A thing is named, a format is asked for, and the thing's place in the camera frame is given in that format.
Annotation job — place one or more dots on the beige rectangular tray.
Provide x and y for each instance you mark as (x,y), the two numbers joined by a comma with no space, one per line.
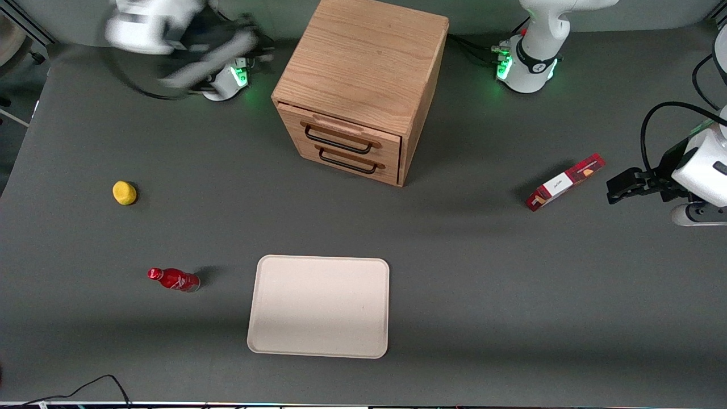
(319,307)

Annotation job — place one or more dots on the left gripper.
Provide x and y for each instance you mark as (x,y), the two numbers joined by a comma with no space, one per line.
(662,172)

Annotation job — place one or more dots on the black aluminium frame bar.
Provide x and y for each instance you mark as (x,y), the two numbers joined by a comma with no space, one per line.
(31,23)

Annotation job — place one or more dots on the red bottle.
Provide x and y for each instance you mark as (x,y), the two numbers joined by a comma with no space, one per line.
(176,279)

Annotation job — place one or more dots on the wooden drawer with notched grip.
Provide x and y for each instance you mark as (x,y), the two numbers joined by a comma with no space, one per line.
(292,120)

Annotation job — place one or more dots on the beige round background object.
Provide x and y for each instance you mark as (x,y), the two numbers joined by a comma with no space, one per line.
(10,45)

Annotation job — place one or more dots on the wooden two-drawer cabinet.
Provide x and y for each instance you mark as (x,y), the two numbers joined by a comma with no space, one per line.
(363,62)

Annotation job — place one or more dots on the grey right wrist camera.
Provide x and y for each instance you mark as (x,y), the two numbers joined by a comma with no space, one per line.
(204,62)

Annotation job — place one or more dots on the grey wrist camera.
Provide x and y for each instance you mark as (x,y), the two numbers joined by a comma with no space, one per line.
(696,215)
(204,62)

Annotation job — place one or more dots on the yellow lemon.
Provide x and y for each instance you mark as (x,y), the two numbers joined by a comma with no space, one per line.
(124,192)

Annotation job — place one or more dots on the red tartan cookie box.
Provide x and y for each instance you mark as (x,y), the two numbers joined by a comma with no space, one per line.
(559,184)

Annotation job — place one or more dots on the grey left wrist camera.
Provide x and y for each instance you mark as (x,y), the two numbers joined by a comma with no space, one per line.
(696,215)

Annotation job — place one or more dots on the wooden drawer with plain front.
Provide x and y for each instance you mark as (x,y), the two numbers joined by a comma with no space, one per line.
(306,152)

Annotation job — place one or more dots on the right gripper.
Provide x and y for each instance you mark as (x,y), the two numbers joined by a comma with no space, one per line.
(211,35)

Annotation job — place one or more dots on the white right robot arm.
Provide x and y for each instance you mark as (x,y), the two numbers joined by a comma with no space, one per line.
(226,85)

